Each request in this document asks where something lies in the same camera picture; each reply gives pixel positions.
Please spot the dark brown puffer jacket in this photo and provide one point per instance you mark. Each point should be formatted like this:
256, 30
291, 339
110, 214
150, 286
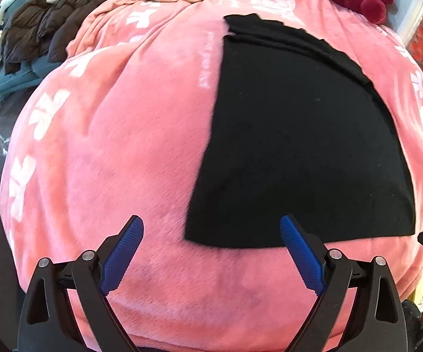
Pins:
42, 25

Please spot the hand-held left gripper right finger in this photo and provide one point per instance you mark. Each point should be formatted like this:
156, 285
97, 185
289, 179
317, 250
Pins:
301, 251

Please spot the black garment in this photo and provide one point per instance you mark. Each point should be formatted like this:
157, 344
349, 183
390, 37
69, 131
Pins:
299, 146

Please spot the blue quilted cushion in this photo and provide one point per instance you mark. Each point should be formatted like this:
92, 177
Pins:
9, 77

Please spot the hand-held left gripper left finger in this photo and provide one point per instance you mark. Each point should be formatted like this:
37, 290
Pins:
121, 251

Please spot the pink printed blanket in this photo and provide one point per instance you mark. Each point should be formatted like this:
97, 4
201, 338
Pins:
123, 146

